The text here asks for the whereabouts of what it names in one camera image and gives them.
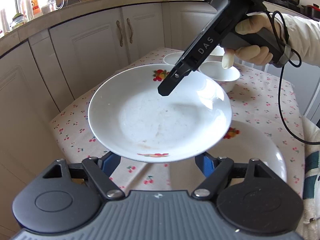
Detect glass mug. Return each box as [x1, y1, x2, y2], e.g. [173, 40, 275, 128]
[41, 0, 65, 15]

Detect right forearm white sleeve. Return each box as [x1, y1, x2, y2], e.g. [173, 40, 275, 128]
[274, 14, 320, 67]

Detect white floral bowl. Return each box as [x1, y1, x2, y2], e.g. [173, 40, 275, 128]
[199, 61, 240, 93]
[208, 46, 225, 62]

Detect medium white fruit-print plate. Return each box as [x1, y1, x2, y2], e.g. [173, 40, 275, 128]
[88, 64, 232, 163]

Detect right gloved hand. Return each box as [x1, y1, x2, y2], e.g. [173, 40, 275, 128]
[222, 14, 274, 69]

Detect white kitchen cabinets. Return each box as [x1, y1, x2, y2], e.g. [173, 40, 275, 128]
[1, 2, 319, 239]

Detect cherry print tablecloth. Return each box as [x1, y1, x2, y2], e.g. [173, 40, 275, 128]
[50, 65, 305, 194]

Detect large white fruit-print plate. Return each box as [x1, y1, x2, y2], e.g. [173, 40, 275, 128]
[207, 120, 287, 181]

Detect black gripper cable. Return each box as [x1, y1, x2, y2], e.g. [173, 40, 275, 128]
[265, 10, 320, 145]

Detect white bowl far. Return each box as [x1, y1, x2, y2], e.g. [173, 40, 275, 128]
[163, 51, 183, 65]

